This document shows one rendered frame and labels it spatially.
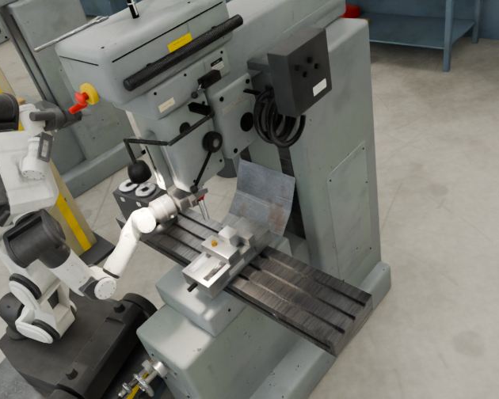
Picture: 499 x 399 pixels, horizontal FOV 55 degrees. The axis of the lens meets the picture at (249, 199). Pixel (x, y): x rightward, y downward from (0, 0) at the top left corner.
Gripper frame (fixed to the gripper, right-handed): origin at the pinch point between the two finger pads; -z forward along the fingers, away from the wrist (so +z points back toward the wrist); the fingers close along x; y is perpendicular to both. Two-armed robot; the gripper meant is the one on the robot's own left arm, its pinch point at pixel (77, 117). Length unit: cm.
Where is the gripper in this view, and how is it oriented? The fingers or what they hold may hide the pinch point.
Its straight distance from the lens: 215.5
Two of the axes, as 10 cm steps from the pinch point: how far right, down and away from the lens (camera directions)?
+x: 8.3, -2.7, -4.9
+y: -3.4, -9.4, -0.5
